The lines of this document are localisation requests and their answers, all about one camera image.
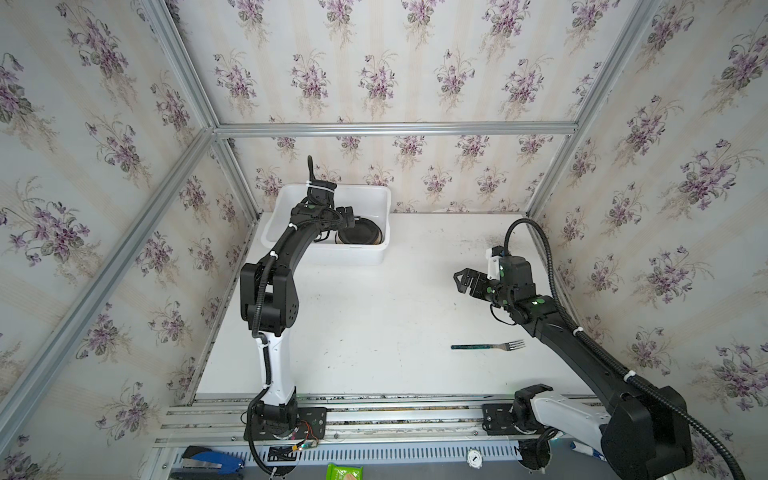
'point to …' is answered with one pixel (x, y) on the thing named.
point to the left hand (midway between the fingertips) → (338, 216)
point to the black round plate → (364, 232)
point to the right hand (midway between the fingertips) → (464, 280)
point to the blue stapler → (200, 457)
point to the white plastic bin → (351, 202)
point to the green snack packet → (340, 472)
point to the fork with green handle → (512, 345)
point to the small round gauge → (474, 458)
